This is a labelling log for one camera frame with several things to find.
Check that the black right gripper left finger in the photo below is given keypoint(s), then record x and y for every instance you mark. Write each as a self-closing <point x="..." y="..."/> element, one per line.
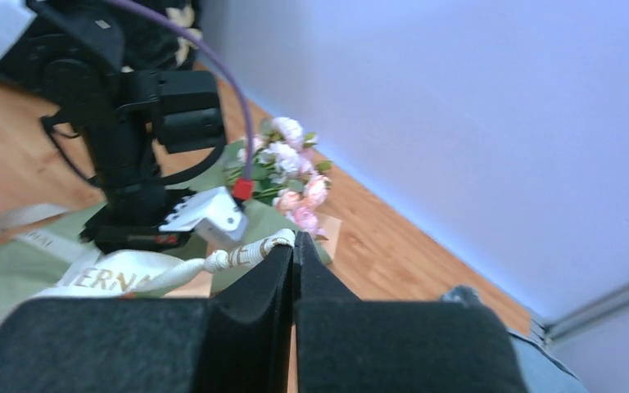
<point x="237" y="341"/>

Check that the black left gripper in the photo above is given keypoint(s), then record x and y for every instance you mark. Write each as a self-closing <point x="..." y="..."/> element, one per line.
<point x="132" y="219"/>

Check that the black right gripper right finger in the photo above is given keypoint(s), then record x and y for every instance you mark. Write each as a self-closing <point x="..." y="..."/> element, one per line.
<point x="346" y="344"/>

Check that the peach green wrapping paper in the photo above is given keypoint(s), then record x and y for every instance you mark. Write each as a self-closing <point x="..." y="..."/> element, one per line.
<point x="48" y="260"/>

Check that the pink fake flower bunch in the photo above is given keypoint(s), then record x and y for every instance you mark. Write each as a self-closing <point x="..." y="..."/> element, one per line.
<point x="285" y="173"/>

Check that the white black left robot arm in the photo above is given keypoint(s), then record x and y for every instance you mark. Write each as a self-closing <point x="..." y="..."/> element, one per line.
<point x="146" y="131"/>

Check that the light blue denim cloth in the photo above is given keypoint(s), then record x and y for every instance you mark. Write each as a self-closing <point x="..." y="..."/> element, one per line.
<point x="541" y="371"/>

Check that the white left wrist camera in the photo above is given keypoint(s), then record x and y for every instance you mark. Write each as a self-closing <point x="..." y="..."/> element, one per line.
<point x="213" y="215"/>

